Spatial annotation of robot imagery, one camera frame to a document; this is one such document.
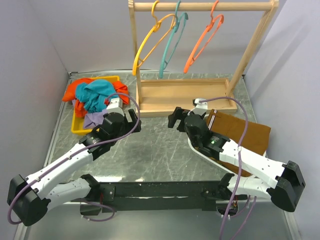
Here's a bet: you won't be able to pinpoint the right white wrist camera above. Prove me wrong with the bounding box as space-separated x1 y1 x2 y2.
187 98 208 116

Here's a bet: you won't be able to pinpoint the black base bar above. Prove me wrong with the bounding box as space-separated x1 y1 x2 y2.
85 173 234 212

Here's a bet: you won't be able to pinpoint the teal t shirt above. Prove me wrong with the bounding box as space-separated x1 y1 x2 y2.
75 79 116 113

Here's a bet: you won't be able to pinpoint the aluminium rail frame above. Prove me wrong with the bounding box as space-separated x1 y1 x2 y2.
13 71 301 240

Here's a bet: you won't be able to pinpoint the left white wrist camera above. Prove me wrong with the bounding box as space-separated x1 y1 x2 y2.
106 97 125 116

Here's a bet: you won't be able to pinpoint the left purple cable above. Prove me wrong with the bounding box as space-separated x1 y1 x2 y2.
7 92 141 225

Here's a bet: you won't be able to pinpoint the purple cable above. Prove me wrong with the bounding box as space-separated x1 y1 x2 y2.
7 92 141 225
199 96 258 240

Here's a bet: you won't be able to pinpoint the yellow plastic hanger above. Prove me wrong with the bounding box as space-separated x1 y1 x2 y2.
132 0 177 76

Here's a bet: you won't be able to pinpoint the orange plastic hanger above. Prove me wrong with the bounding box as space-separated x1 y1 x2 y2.
183 0 225 74

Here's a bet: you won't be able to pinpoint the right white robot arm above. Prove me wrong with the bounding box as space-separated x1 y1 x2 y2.
168 107 306 212

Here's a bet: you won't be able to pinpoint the white laundry basket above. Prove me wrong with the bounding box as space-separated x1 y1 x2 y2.
187 112 268 179

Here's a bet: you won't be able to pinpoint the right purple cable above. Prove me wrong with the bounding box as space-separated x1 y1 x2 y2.
199 96 258 240

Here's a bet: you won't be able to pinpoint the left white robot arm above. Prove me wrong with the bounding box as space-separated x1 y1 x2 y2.
7 109 141 227

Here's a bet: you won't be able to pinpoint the brown trousers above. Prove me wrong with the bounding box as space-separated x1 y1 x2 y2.
199 108 272 177

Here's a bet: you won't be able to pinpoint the yellow plastic tray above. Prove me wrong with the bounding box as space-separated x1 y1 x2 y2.
70 75 120 136

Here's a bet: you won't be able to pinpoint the wooden clothes rack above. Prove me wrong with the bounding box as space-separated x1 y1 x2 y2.
128 0 279 118

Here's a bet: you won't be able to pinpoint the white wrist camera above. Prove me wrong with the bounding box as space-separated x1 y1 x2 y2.
106 97 125 116
187 98 208 116

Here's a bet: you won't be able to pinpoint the lilac cloth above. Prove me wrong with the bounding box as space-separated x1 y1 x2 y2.
71 100 107 129

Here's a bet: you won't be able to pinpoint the orange t shirt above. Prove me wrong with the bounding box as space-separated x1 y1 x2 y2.
62 78 130 107

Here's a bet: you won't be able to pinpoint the teal plastic hanger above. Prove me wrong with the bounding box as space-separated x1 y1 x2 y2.
159 0 189 79

